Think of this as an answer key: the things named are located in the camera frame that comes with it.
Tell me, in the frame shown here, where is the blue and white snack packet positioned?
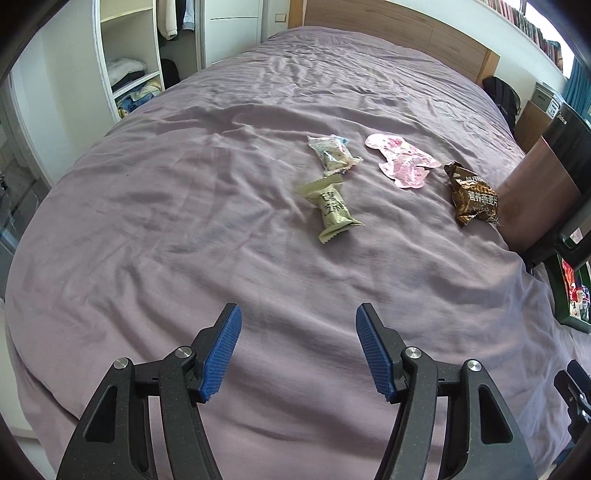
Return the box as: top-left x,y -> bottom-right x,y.
571,284 -> 591,320

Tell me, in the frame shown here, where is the row of books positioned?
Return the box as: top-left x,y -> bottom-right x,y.
480,0 -> 566,70

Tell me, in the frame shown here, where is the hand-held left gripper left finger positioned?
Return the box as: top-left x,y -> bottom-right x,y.
59,303 -> 243,480

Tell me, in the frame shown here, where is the brown snack packet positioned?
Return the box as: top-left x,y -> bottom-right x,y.
444,161 -> 499,229

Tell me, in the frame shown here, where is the pile of mixed clothes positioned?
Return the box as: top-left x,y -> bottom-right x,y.
115,78 -> 162,118

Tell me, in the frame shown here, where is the white open shelf unit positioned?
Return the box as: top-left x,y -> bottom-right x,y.
92,0 -> 164,123

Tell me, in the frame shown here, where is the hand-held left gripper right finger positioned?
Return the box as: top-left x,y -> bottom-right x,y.
355,303 -> 539,480

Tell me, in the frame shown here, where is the olive green snack packet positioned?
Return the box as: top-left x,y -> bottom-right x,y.
296,174 -> 365,244

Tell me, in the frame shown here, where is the black and copper kettle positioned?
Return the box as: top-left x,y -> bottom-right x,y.
496,102 -> 591,271

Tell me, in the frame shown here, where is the folded clothes stack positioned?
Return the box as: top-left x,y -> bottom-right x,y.
107,56 -> 147,86

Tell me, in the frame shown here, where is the wooden drawer cabinet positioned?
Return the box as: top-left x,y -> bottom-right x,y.
514,99 -> 552,153

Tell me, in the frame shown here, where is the red and white snack packet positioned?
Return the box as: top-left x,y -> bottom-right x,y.
561,262 -> 579,301

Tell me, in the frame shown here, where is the dark hanging jacket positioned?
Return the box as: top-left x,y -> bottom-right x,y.
178,0 -> 199,31

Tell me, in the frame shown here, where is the wooden headboard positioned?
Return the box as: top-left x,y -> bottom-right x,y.
288,0 -> 501,86

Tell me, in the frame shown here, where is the long teal curtain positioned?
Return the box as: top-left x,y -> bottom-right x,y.
566,60 -> 591,116

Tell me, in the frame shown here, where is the green tray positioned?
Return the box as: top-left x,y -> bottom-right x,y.
542,256 -> 591,334

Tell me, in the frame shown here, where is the white printer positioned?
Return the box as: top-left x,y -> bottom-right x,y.
534,82 -> 566,118

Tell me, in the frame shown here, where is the black backpack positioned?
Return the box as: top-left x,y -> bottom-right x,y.
482,76 -> 522,134

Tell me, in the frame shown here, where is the white hanging garment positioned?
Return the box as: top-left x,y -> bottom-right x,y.
157,0 -> 178,40

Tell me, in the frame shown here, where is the clear bunny print snack packet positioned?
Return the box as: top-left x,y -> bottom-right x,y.
307,134 -> 363,175

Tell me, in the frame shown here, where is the pink cartoon shaped snack packet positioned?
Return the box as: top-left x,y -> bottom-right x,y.
366,133 -> 441,189

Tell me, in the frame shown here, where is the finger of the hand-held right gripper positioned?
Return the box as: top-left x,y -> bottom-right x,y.
553,357 -> 591,441

